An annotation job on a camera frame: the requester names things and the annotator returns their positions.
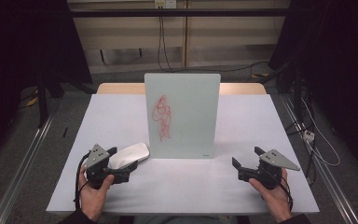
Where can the dark curtain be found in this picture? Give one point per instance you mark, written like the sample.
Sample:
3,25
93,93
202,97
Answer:
338,62
18,46

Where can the person's left hand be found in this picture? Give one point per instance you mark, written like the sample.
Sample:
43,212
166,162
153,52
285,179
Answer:
92,199

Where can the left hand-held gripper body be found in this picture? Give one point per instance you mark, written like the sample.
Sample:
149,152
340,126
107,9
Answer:
97,155

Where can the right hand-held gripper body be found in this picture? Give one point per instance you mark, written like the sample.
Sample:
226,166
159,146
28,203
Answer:
270,169

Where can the black metal stand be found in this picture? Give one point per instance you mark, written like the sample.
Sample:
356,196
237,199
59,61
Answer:
42,99
297,93

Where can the white board eraser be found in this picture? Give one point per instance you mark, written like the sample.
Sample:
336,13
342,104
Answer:
130,154

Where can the metal floor rail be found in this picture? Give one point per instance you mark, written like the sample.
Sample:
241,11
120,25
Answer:
21,168
323,168

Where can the person's right hand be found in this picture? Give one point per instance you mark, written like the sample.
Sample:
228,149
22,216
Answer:
276,200

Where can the white wall socket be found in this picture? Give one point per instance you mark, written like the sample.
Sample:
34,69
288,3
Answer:
165,3

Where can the yellow floor tape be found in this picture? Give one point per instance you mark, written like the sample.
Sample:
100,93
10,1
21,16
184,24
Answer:
32,100
260,75

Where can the pale green glass whiteboard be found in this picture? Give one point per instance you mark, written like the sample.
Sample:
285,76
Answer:
189,118

